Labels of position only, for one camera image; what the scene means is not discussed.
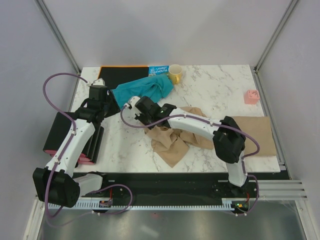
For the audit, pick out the aluminium frame rail right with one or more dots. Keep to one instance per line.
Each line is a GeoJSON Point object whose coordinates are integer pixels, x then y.
{"type": "Point", "coordinates": [276, 34]}

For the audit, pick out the aluminium frame rail left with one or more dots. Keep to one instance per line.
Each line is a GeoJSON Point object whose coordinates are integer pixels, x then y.
{"type": "Point", "coordinates": [57, 34]}

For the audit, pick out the beige t shirt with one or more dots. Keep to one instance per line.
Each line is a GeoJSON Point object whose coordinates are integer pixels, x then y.
{"type": "Point", "coordinates": [173, 144]}

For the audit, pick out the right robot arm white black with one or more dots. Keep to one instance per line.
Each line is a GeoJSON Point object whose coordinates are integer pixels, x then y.
{"type": "Point", "coordinates": [228, 141]}

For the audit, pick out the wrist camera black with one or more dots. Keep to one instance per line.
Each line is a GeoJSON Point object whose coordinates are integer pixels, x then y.
{"type": "Point", "coordinates": [98, 92]}
{"type": "Point", "coordinates": [146, 105]}

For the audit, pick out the black drawer organiser with pink fronts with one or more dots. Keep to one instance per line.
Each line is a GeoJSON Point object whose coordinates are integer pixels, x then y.
{"type": "Point", "coordinates": [59, 129]}

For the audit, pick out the blue treehouse book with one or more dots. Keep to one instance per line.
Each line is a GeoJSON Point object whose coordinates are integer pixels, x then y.
{"type": "Point", "coordinates": [158, 70]}

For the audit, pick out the pink cube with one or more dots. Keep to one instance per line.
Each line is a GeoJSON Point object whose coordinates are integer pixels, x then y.
{"type": "Point", "coordinates": [251, 97]}

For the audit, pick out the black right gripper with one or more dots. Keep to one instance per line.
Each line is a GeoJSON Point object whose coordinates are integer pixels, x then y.
{"type": "Point", "coordinates": [140, 117]}

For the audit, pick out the aluminium frame rail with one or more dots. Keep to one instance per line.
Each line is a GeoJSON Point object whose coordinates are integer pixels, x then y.
{"type": "Point", "coordinates": [276, 34]}
{"type": "Point", "coordinates": [57, 34]}

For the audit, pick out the teal t shirt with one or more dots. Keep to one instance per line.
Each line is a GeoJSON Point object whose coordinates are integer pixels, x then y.
{"type": "Point", "coordinates": [155, 87]}

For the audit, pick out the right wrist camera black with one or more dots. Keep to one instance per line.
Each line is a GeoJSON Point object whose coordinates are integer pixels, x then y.
{"type": "Point", "coordinates": [146, 105]}

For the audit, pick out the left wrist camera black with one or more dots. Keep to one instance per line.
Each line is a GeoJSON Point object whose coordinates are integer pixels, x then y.
{"type": "Point", "coordinates": [98, 92]}

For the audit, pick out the black orange-edged notebook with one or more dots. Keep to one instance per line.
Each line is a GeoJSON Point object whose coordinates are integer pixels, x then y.
{"type": "Point", "coordinates": [117, 75]}

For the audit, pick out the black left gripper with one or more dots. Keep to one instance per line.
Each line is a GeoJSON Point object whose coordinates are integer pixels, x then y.
{"type": "Point", "coordinates": [115, 108]}

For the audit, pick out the folded tan t shirt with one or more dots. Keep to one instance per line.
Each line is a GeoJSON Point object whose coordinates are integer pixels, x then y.
{"type": "Point", "coordinates": [260, 129]}

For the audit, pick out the yellow mug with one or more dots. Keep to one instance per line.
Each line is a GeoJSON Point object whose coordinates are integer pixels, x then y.
{"type": "Point", "coordinates": [175, 73]}

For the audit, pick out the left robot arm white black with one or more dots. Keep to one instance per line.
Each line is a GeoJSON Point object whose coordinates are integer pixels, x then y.
{"type": "Point", "coordinates": [55, 183]}

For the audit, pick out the black base rail with cable tray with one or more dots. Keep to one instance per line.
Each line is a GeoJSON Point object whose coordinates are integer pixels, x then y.
{"type": "Point", "coordinates": [170, 190]}

